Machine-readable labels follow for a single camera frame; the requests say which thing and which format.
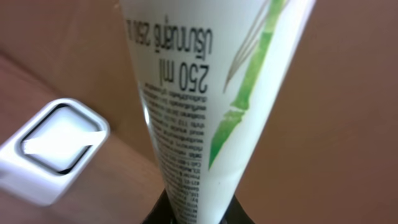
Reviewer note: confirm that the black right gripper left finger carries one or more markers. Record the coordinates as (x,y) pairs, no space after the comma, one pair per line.
(161,212)

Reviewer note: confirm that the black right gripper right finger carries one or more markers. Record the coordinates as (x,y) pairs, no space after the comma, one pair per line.
(235,214)

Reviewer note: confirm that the white tube gold cap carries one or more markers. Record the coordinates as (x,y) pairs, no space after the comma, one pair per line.
(208,74)

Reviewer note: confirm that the white barcode scanner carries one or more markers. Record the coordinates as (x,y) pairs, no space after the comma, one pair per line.
(41,160)

